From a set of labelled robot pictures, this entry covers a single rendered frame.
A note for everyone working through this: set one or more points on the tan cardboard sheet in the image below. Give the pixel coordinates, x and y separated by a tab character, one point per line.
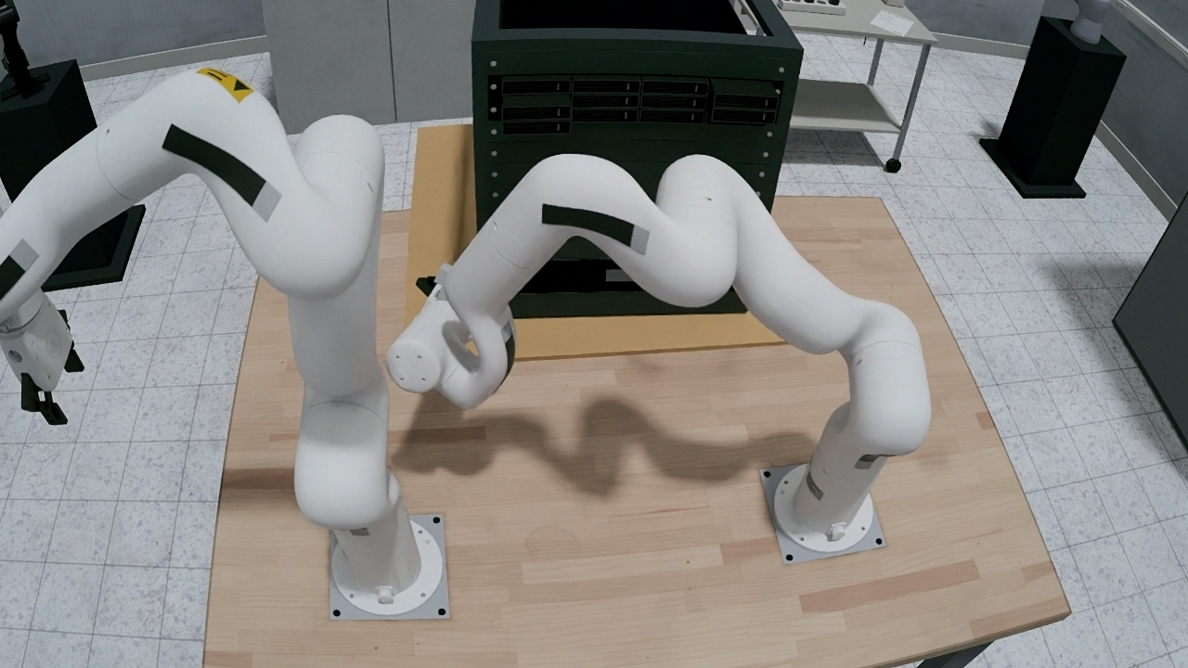
443	224

